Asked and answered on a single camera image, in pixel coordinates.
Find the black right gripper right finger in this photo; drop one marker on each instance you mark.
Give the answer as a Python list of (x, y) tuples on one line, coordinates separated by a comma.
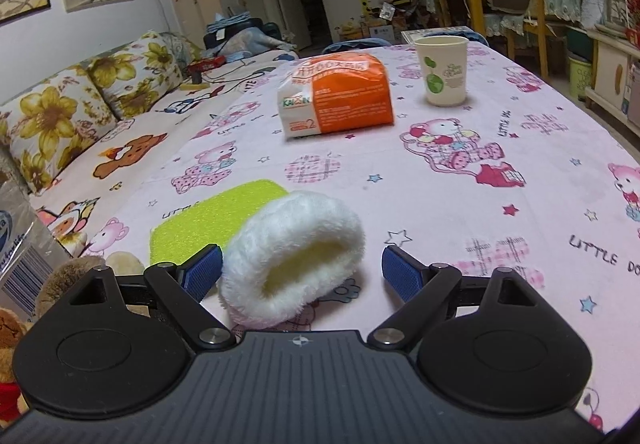
[(489, 343)]

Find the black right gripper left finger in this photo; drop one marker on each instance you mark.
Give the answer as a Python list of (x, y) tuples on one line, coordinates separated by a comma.
[(110, 345)]

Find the white fluffy soft piece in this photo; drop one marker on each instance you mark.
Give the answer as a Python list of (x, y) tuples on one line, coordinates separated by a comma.
[(293, 251)]

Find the brown plush bear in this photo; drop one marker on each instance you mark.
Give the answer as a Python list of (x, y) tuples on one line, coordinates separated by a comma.
[(13, 329)]

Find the cardboard box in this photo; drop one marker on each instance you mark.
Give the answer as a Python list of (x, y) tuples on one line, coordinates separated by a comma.
[(29, 253)]

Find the cartoon print sofa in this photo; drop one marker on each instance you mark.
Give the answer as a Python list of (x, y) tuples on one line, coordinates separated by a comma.
[(79, 209)]

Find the lime green sponge cloth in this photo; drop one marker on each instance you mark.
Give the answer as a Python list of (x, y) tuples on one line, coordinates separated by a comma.
[(213, 221)]

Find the pink cartoon tablecloth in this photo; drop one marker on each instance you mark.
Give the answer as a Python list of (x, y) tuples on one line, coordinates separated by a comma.
[(515, 176)]

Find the yellow floral cushion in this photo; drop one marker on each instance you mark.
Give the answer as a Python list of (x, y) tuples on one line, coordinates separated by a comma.
[(45, 128), (132, 79)]

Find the orange white tissue pack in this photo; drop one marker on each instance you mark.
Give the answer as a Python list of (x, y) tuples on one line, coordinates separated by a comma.
[(334, 93)]

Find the white paper cup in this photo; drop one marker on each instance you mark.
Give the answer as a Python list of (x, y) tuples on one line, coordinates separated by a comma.
[(442, 61)]

